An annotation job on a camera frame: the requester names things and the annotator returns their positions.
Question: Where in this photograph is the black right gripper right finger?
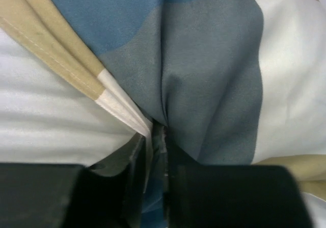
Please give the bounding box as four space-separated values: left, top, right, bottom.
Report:
153 124 204 213

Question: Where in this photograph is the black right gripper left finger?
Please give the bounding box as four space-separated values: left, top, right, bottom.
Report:
89 134 146 227

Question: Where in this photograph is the blue tan white pillowcase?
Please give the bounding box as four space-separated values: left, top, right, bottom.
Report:
1 0 325 227

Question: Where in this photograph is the white pillow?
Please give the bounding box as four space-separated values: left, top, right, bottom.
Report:
1 32 134 166

